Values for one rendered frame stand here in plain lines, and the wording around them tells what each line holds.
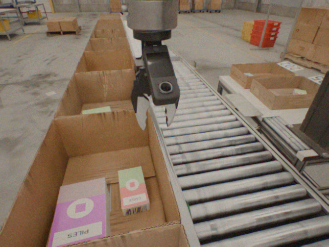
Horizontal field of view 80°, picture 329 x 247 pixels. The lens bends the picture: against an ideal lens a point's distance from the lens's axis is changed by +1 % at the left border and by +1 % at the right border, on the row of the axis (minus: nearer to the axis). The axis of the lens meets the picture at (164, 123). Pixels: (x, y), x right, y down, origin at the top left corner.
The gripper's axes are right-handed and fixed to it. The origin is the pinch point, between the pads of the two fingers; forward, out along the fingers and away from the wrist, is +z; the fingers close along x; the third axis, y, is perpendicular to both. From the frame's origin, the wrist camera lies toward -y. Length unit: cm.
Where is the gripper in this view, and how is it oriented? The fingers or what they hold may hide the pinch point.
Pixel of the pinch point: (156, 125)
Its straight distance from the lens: 45.5
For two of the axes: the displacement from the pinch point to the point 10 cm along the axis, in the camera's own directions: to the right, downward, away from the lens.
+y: -2.2, -5.6, 8.0
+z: 0.0, 8.2, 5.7
